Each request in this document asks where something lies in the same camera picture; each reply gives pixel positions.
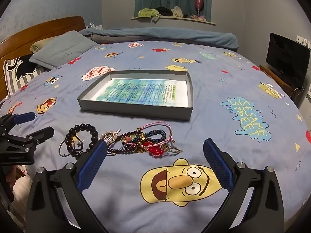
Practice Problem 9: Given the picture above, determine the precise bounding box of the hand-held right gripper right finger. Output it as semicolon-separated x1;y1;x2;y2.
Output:
203;138;285;233

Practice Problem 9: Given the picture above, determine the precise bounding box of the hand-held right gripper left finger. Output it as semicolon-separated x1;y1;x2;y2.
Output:
25;139;108;233

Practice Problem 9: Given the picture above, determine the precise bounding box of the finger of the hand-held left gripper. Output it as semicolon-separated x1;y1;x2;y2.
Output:
0;112;36;137
6;126;55;151

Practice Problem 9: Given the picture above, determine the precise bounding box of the silver bangle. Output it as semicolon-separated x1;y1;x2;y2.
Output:
59;138;84;157

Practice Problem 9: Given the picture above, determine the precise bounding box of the dark purple bead necklace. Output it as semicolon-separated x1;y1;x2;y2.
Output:
107;132;146;156

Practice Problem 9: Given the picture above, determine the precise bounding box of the pearl hair clip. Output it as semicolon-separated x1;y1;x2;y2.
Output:
100;129;122;143

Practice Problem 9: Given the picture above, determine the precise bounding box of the black bead bracelet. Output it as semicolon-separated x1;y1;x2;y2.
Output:
66;124;99;159

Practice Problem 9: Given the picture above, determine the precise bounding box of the gold chain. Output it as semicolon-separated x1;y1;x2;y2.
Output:
132;146;151;154

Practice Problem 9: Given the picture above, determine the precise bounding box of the red bead bracelet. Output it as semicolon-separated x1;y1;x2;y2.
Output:
147;144;164;158

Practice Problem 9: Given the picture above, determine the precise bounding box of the grey cardboard box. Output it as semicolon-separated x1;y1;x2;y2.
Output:
77;70;194;121

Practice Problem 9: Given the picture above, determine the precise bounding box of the blue and gold bead bracelet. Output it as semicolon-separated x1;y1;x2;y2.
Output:
144;129;168;143

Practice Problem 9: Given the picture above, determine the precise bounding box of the pink cord bracelet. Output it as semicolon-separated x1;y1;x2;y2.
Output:
126;122;176;146

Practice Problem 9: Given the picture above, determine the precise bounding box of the pink white cloth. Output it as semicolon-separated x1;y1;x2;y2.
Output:
10;164;33;224

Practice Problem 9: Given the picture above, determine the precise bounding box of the cartoon printed bed sheet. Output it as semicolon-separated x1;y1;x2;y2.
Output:
0;40;311;233

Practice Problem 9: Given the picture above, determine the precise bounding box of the striped cartoon pillow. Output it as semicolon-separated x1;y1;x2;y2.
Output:
2;56;46;96

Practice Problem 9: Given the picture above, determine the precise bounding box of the olive pillow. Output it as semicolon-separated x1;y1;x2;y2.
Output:
30;37;57;54

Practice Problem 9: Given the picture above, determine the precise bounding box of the blue pillow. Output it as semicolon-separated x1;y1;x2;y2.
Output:
29;30;99;70

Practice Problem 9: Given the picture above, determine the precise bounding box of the wooden headboard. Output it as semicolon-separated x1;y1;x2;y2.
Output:
0;16;85;102

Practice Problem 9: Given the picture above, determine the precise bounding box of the wooden television stand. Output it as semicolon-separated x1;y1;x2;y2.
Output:
259;64;292;89

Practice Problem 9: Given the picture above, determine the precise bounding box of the grey blanket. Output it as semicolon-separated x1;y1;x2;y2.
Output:
90;34;151;44

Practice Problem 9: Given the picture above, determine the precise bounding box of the black television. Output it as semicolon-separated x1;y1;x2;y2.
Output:
265;32;311;88

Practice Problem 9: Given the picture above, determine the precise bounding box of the blue blanket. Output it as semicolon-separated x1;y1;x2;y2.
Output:
79;27;238;49

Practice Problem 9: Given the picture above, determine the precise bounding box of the window sill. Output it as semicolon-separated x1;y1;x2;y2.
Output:
131;15;216;26

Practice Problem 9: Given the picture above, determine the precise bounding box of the beige cloth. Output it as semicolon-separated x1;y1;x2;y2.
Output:
170;6;184;18

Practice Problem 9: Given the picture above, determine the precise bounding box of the green cloth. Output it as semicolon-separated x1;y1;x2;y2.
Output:
138;8;162;22

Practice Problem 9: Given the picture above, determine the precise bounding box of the black cloth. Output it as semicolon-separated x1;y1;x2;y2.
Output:
155;6;174;16

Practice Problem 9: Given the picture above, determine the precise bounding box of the pink wine glass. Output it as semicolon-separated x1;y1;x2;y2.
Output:
194;0;204;16

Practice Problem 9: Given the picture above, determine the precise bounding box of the white wall outlet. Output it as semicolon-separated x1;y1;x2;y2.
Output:
296;35;311;48

